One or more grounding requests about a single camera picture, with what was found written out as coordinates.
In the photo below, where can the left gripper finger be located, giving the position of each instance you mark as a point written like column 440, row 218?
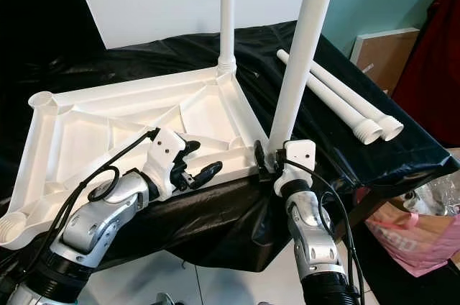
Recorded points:
column 207, row 175
column 190, row 149

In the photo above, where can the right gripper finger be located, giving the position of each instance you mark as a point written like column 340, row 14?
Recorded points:
column 260, row 155

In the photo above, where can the white plastic table leg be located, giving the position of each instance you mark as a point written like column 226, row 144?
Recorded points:
column 348, row 114
column 370, row 111
column 226, row 10
column 303, row 53

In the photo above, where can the white plastic children table top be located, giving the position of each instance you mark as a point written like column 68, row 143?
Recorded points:
column 86, row 139

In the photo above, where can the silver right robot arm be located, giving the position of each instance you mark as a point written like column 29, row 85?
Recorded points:
column 316, row 240

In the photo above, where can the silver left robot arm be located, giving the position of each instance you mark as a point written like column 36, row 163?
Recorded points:
column 93, row 226

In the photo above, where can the black plastic table cover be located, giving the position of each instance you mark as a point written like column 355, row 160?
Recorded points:
column 223, row 226

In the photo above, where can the dark wooden table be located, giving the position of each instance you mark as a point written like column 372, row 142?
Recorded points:
column 374, row 208

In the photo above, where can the robot left leg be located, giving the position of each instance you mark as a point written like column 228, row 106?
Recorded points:
column 165, row 299

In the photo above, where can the brown cardboard panel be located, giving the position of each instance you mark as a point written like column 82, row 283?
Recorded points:
column 384, row 60

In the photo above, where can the pink shopping bag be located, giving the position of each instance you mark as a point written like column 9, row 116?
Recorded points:
column 410, row 247

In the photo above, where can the clear plastic packaging bundle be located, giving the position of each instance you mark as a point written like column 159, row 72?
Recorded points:
column 435, row 190

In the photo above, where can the dark red curtain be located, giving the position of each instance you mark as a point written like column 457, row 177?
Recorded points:
column 431, row 60

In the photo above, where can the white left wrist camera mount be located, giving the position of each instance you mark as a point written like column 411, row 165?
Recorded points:
column 165, row 157

